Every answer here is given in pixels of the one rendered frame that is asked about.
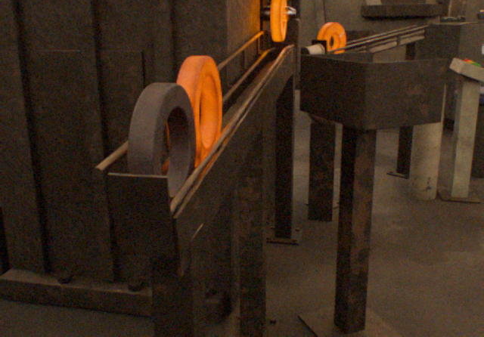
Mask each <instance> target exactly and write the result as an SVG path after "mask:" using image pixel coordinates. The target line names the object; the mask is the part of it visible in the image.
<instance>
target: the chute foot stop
mask: <svg viewBox="0 0 484 337"><path fill-rule="evenodd" d="M107 176H108V182H109V188H110V198H111V202H112V208H113V218H114V224H115V230H116V240H117V245H118V251H119V253H125V254H133V255H148V256H156V257H164V258H174V257H175V244H174V236H173V228H172V212H171V203H170V196H169V180H168V176H157V175H133V174H120V173H109V174H108V175H107Z"/></svg>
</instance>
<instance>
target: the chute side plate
mask: <svg viewBox="0 0 484 337"><path fill-rule="evenodd" d="M294 63H296V47H294V48H291V49H290V50H288V51H287V52H286V54H285V55H284V56H283V57H282V59H281V61H280V62H279V64H278V66H277V68H276V69H275V71H274V72H273V73H272V75H271V76H270V77H269V79H268V81H267V82H266V84H265V85H264V86H263V88H262V89H261V91H260V92H259V93H258V95H257V96H256V98H255V100H254V101H253V102H252V103H251V105H250V107H249V108H248V110H247V111H246V112H245V114H244V115H243V117H242V118H241V120H240V121H239V122H238V123H237V124H236V126H235V127H234V129H233V131H232V132H231V133H230V135H229V136H228V138H227V139H226V141H225V142H224V144H223V145H222V147H221V148H220V150H219V151H218V153H217V154H216V155H215V156H214V158H213V160H212V161H211V163H210V164H209V165H208V167H207V169H206V171H205V172H204V173H203V175H202V177H201V178H200V180H199V181H198V182H197V184H196V185H195V187H194V189H193V190H192V191H191V192H190V194H189V195H188V196H187V198H186V199H185V201H184V202H183V204H182V205H181V207H180V208H179V210H178V211H177V212H176V213H175V215H174V216H173V218H172V220H173V229H174V237H175V253H176V261H177V270H178V277H180V278H182V277H183V276H184V274H185V271H186V270H187V268H188V266H189V264H190V263H191V255H190V240H191V238H192V237H193V236H194V235H195V233H196V232H197V230H198V229H199V228H200V226H201V224H203V234H204V236H205V235H206V231H207V229H208V227H209V225H210V224H211V222H212V220H213V218H214V216H215V214H216V213H217V211H218V209H219V207H220V205H221V203H222V201H223V199H224V198H225V196H226V194H227V192H228V191H229V189H230V187H231V185H232V183H233V181H234V179H235V178H236V176H237V173H238V172H239V171H240V168H241V166H242V165H243V163H244V160H245V159H246V157H247V155H248V153H249V151H250V149H251V148H252V146H253V144H254V142H255V140H256V139H257V137H258V135H259V133H260V131H261V129H262V115H263V114H264V113H265V112H266V111H267V118H268V117H269V115H270V113H271V111H272V109H273V107H274V106H275V102H276V100H277V99H278V96H279V95H280V93H281V91H282V89H283V87H284V85H285V84H286V82H287V80H288V78H289V77H290V76H291V75H292V74H293V64H294Z"/></svg>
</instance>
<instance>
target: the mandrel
mask: <svg viewBox="0 0 484 337"><path fill-rule="evenodd" d="M295 17H296V11H295V10H294V9H292V8H290V7H283V11H282V21H291V20H292V19H294V18H295ZM260 21H271V8H260Z"/></svg>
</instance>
